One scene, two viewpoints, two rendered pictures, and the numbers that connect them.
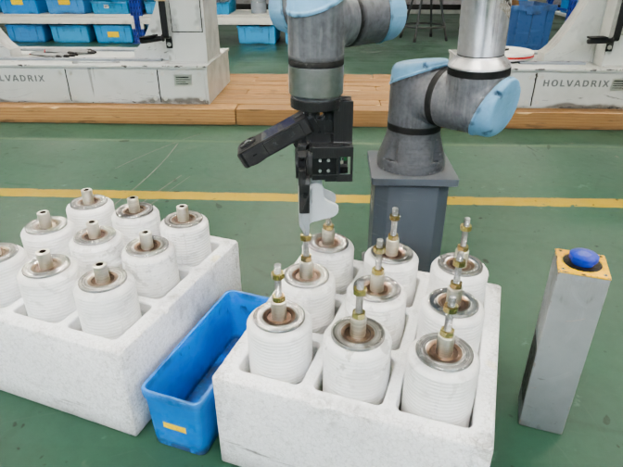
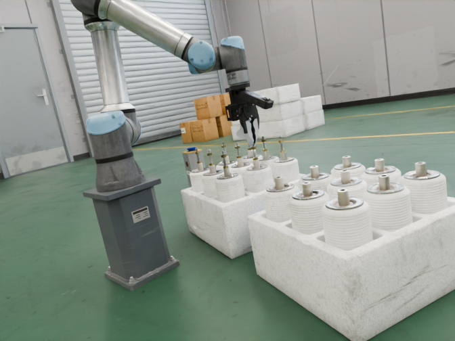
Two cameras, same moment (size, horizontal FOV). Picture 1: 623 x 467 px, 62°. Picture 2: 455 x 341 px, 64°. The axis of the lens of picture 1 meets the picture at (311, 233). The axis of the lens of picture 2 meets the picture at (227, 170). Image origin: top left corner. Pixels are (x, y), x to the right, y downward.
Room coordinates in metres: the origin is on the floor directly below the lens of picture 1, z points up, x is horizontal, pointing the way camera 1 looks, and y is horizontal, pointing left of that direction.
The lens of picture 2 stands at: (1.67, 0.83, 0.50)
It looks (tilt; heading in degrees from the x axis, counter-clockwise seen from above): 11 degrees down; 226
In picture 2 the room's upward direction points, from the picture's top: 11 degrees counter-clockwise
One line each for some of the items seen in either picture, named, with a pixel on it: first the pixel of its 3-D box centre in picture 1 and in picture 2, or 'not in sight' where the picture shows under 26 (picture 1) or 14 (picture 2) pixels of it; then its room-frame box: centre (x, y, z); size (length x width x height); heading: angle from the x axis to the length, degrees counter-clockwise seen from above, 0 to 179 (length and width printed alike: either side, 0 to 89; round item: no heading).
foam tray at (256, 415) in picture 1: (371, 366); (248, 205); (0.69, -0.10, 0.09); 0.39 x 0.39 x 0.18; 71
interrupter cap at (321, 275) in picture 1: (306, 275); (256, 168); (0.73, 0.01, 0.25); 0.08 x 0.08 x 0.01
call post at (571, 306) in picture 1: (558, 346); (198, 185); (0.66, -0.40, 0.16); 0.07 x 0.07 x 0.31; 71
